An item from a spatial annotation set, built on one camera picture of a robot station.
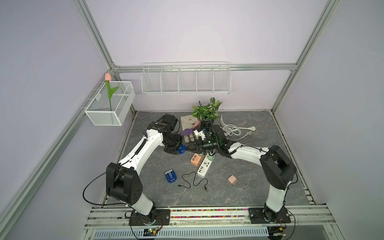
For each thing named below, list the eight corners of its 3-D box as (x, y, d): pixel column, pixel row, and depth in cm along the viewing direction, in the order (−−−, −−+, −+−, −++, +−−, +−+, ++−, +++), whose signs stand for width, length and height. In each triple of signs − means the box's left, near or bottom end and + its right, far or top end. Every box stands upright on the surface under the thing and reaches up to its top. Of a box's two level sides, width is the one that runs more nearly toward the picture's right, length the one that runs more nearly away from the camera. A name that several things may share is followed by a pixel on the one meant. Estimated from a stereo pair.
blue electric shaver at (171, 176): (165, 182, 87) (164, 180, 84) (166, 172, 91) (165, 169, 88) (176, 182, 87) (175, 180, 84) (177, 172, 91) (176, 169, 88)
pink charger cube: (232, 186, 85) (233, 185, 83) (226, 179, 88) (227, 178, 86) (237, 182, 87) (238, 180, 85) (232, 175, 89) (232, 174, 87)
